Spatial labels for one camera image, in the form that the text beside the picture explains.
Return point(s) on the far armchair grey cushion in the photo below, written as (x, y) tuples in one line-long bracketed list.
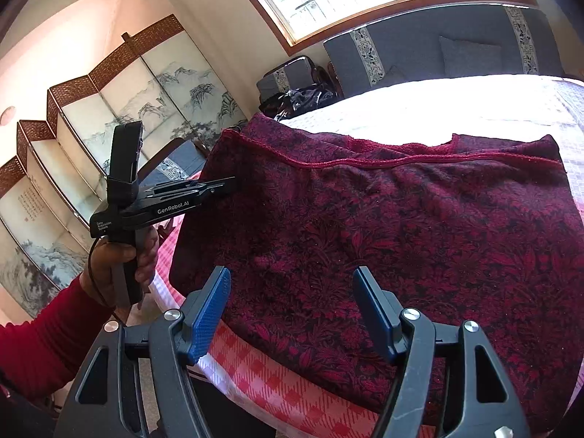
[(294, 74)]

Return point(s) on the grey square pillow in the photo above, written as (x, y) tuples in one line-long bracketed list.
[(463, 58)]

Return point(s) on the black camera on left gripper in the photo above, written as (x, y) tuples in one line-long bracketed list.
[(122, 180)]

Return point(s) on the wooden armchair grey cushion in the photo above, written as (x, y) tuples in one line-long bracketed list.
[(178, 160)]

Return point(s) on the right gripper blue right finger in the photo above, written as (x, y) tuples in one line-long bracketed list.
[(380, 311)]

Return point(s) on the maroon floral knit sweater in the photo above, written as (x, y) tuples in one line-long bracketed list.
[(476, 228)]

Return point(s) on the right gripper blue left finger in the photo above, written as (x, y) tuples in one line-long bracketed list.
[(202, 311)]

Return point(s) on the person's left hand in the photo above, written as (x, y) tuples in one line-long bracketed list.
[(97, 277)]

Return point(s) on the painted folding screen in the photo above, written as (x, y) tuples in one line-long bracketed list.
[(57, 177)]

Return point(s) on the pink white checkered bedspread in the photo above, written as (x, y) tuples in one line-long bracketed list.
[(431, 112)]

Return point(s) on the red sleeved left forearm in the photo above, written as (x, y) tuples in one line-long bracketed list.
[(41, 356)]

